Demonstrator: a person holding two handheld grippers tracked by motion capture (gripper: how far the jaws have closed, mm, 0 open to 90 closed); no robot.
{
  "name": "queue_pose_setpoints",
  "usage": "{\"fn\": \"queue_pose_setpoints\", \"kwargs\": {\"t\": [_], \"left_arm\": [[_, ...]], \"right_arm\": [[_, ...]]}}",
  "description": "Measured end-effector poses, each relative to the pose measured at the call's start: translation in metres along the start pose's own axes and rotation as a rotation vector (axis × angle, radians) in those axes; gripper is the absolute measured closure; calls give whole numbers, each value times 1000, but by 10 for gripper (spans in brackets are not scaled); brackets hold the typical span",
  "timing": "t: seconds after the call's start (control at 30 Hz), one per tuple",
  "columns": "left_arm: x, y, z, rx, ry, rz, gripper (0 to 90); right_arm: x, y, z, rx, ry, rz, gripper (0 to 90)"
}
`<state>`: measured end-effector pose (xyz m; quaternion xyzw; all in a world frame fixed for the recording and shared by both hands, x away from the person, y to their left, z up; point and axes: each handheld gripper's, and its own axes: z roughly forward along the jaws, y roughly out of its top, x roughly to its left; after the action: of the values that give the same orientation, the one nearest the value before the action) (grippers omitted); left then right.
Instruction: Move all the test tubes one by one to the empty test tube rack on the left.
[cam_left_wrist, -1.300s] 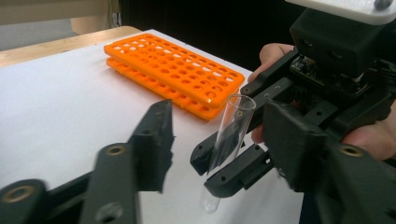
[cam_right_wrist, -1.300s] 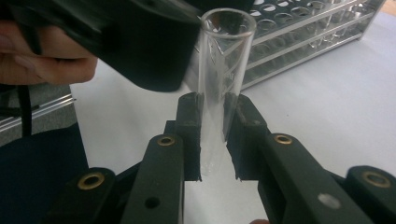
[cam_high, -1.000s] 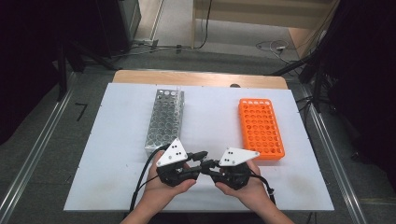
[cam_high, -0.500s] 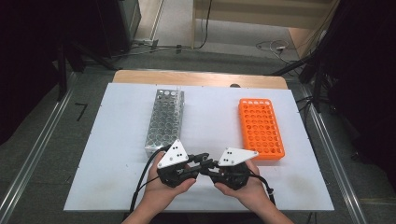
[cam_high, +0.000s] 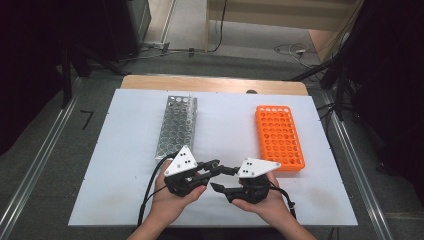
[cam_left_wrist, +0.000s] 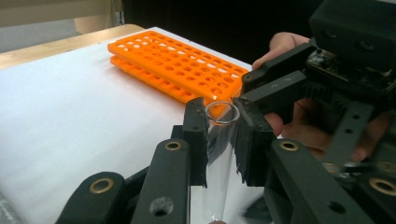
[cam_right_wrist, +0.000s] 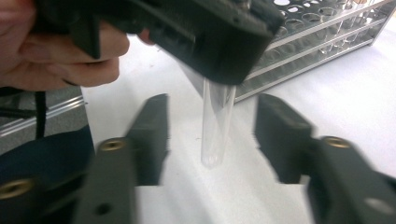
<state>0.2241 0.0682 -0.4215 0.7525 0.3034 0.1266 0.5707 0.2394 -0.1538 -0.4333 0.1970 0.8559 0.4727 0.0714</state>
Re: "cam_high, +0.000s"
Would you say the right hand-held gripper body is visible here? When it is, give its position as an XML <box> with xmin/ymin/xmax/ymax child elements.
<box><xmin>233</xmin><ymin>157</ymin><xmax>282</xmax><ymax>205</ymax></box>

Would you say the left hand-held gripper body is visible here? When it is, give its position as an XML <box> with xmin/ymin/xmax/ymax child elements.
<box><xmin>163</xmin><ymin>145</ymin><xmax>203</xmax><ymax>198</ymax></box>

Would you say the silver metal test tube rack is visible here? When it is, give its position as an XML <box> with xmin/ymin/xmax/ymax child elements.
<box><xmin>155</xmin><ymin>95</ymin><xmax>198</xmax><ymax>164</ymax></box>

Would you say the orange plastic test tube rack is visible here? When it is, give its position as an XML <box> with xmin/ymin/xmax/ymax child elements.
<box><xmin>254</xmin><ymin>105</ymin><xmax>306</xmax><ymax>173</ymax></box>

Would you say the person's left hand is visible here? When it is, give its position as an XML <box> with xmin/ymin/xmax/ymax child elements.
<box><xmin>151</xmin><ymin>168</ymin><xmax>208</xmax><ymax>225</ymax></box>

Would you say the person's right hand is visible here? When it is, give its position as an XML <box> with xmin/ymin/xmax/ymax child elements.
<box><xmin>231</xmin><ymin>171</ymin><xmax>292</xmax><ymax>225</ymax></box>

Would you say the white table board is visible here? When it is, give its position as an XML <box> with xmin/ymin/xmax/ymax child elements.
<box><xmin>68</xmin><ymin>88</ymin><xmax>358</xmax><ymax>228</ymax></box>

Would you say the wooden table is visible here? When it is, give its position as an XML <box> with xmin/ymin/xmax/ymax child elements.
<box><xmin>120</xmin><ymin>74</ymin><xmax>309</xmax><ymax>97</ymax></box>

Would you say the black tripod stand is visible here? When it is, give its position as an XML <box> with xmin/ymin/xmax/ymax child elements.
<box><xmin>59</xmin><ymin>43</ymin><xmax>129</xmax><ymax>109</ymax></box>
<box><xmin>288</xmin><ymin>56</ymin><xmax>354</xmax><ymax>121</ymax></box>

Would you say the grey power strip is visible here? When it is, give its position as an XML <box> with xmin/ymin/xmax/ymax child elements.
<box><xmin>141</xmin><ymin>40</ymin><xmax>172</xmax><ymax>54</ymax></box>

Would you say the grey cabinet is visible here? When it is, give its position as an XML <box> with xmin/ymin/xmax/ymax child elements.
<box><xmin>124</xmin><ymin>0</ymin><xmax>153</xmax><ymax>61</ymax></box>

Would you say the black curtain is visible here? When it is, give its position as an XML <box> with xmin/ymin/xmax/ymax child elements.
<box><xmin>0</xmin><ymin>0</ymin><xmax>131</xmax><ymax>158</ymax></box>
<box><xmin>333</xmin><ymin>0</ymin><xmax>424</xmax><ymax>201</ymax></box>

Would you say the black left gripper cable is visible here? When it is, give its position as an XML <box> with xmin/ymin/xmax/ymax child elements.
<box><xmin>136</xmin><ymin>151</ymin><xmax>179</xmax><ymax>229</ymax></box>

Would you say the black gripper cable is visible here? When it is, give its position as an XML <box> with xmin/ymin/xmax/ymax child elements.
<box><xmin>268</xmin><ymin>184</ymin><xmax>298</xmax><ymax>219</ymax></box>
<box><xmin>136</xmin><ymin>151</ymin><xmax>179</xmax><ymax>229</ymax></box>

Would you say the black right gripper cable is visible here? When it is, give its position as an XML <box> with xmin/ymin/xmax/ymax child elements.
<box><xmin>268</xmin><ymin>184</ymin><xmax>298</xmax><ymax>219</ymax></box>

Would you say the aluminium floor rail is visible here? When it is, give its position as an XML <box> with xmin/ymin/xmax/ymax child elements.
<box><xmin>0</xmin><ymin>77</ymin><xmax>84</xmax><ymax>240</ymax></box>
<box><xmin>319</xmin><ymin>87</ymin><xmax>396</xmax><ymax>240</ymax></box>

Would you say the white floor cable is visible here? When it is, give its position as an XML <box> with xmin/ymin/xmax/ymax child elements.
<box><xmin>273</xmin><ymin>42</ymin><xmax>313</xmax><ymax>69</ymax></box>

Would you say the black floor cable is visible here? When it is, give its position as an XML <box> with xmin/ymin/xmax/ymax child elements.
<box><xmin>206</xmin><ymin>0</ymin><xmax>229</xmax><ymax>54</ymax></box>

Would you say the light wooden frame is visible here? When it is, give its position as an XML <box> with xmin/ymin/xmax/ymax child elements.
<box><xmin>204</xmin><ymin>0</ymin><xmax>363</xmax><ymax>63</ymax></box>

